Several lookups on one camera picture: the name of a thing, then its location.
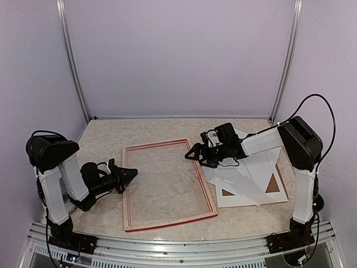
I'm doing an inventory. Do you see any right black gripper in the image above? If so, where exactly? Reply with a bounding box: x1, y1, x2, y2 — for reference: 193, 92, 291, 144
185, 142, 229, 168

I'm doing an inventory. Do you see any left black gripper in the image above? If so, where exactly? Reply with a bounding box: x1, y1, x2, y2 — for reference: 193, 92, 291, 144
90, 165, 138, 195

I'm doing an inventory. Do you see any wooden red photo frame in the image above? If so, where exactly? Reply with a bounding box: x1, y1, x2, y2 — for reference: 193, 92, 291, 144
122, 136, 219, 233

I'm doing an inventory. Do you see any clear acrylic sheet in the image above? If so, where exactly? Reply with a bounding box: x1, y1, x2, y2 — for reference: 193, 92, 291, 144
127, 142, 214, 227

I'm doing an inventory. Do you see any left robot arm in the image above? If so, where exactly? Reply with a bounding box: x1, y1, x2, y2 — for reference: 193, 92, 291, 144
26, 130, 138, 253

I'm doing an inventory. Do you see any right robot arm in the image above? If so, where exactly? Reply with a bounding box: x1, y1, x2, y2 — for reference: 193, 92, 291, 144
185, 116, 324, 253

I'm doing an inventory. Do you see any white photo paper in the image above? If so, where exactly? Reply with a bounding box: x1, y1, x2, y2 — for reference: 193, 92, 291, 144
202, 128, 281, 208

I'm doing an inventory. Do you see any white mat board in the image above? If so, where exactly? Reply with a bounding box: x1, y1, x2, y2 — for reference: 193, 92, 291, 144
212, 161, 288, 209

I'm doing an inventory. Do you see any light blue cup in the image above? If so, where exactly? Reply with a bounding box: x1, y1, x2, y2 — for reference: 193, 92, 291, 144
59, 178, 69, 204

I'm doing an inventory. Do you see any white round plate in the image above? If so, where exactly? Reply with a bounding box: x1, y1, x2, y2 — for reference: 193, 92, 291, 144
64, 195, 76, 214

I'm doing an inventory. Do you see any brown backing board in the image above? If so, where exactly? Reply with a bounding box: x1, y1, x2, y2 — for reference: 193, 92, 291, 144
221, 160, 290, 200

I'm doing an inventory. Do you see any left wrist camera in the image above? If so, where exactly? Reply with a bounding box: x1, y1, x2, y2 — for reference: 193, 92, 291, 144
107, 158, 116, 173

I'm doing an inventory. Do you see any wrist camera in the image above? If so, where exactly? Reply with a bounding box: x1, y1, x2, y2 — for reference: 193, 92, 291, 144
107, 158, 116, 173
200, 130, 215, 147

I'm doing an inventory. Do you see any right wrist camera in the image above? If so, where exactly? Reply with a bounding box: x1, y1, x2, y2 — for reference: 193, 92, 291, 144
200, 130, 215, 147

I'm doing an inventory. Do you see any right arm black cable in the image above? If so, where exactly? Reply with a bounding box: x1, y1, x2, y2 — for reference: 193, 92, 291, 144
274, 93, 336, 168

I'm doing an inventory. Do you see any right aluminium post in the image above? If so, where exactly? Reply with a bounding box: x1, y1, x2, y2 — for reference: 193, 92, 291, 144
269, 0, 303, 123

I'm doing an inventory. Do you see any aluminium post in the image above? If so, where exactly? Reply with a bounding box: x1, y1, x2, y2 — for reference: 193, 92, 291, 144
269, 0, 303, 123
56, 0, 91, 124

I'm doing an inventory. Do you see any aluminium front rail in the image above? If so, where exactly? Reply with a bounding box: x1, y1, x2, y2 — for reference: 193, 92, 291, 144
26, 222, 340, 268

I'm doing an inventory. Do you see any left aluminium post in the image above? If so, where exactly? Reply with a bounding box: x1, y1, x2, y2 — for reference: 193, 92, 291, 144
56, 0, 91, 124

